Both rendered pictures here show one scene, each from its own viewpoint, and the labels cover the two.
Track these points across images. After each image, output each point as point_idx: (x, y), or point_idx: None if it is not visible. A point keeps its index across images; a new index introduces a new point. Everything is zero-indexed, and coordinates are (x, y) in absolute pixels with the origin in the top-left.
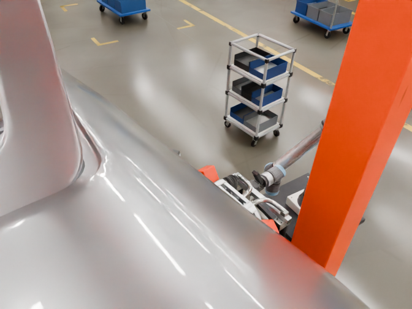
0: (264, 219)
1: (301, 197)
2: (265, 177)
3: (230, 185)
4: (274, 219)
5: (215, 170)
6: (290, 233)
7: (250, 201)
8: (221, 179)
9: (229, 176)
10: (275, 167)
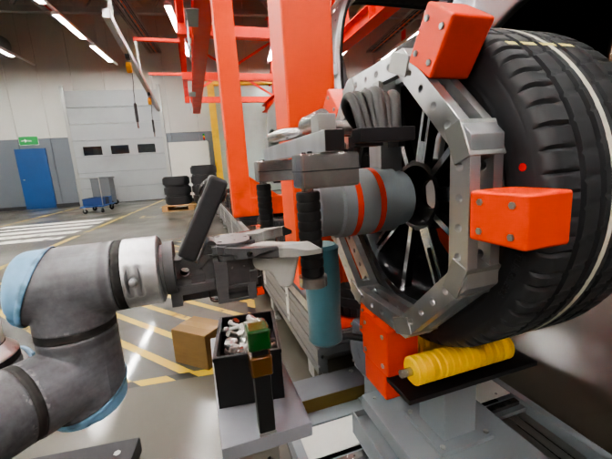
0: (336, 101)
1: None
2: (158, 239)
3: (384, 58)
4: (290, 159)
5: (423, 20)
6: None
7: (351, 76)
8: (406, 49)
9: (365, 89)
10: (57, 249)
